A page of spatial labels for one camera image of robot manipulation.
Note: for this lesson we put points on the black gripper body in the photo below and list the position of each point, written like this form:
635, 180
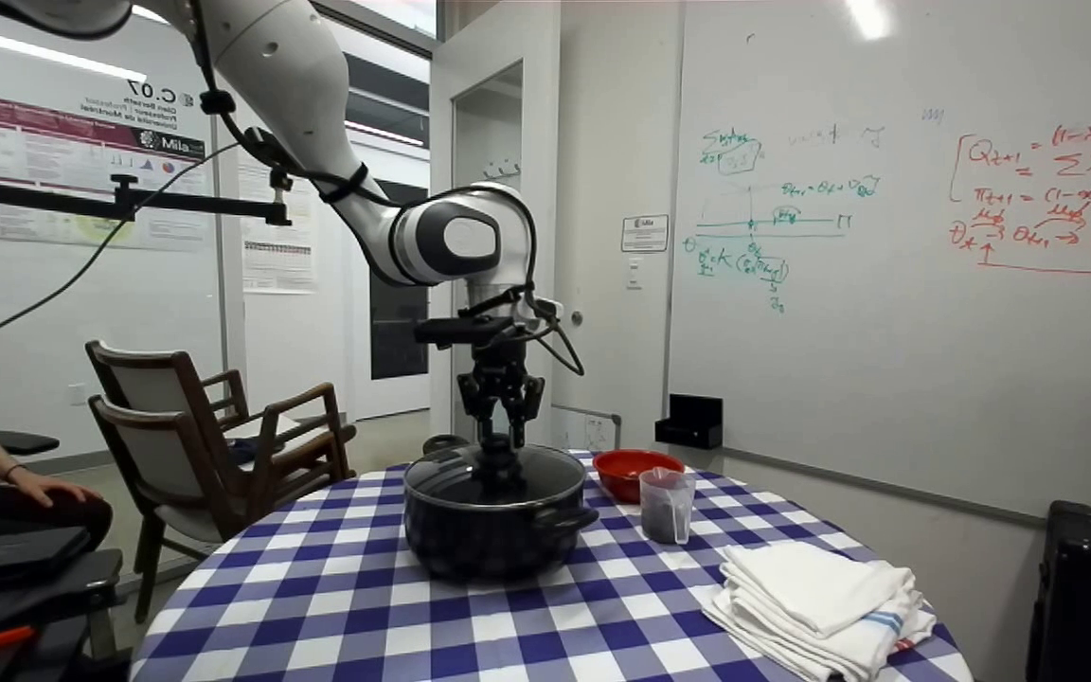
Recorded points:
501, 347

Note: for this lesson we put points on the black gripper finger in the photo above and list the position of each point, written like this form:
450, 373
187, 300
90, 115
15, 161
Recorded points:
474, 403
528, 403

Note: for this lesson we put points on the glass lid with black knob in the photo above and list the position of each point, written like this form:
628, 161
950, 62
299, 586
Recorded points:
540, 473

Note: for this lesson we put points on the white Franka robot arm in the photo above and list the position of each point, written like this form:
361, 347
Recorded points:
294, 77

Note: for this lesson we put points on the black cooking pot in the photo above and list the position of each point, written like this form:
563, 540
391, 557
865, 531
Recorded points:
482, 543

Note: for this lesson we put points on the person's hand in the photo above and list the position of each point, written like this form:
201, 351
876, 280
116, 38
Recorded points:
47, 486

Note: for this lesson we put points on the dark window pane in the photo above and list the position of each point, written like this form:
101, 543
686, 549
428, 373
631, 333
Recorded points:
399, 333

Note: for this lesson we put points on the red bowl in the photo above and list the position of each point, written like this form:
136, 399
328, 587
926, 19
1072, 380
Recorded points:
628, 473

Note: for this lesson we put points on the black box on whiteboard ledge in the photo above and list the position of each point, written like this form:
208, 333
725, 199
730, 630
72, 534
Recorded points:
696, 421

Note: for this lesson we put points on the small white door sign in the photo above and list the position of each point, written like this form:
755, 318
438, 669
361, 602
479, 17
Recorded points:
647, 232

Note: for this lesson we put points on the white door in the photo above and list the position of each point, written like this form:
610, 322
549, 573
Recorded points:
614, 152

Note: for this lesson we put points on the blue white checkered tablecloth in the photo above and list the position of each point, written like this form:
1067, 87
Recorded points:
318, 593

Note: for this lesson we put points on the wooden armchair with grey back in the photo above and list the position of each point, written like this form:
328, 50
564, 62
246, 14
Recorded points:
159, 459
148, 375

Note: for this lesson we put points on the folded white towel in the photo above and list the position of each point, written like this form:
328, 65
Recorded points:
811, 587

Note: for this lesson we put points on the large whiteboard with writing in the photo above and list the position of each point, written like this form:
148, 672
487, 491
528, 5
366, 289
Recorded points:
899, 315

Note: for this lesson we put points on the white towel with blue stripe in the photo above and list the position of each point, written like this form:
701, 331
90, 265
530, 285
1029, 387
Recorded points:
867, 636

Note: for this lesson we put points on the person's dark trouser leg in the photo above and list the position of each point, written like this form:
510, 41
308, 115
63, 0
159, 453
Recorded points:
53, 521

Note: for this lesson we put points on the black office chair armrest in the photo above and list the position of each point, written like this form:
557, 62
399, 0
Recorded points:
24, 442

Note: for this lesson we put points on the large black case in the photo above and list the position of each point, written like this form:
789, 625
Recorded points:
53, 593

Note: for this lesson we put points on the flat black case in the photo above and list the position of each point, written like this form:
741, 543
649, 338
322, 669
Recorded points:
9, 549

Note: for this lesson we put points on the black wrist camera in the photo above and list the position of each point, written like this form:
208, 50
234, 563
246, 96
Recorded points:
452, 331

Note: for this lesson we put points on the black camera boom pole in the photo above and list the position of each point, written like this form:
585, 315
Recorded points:
40, 195

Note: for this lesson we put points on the wall poster with maroon header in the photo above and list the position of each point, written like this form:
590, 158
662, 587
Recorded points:
29, 139

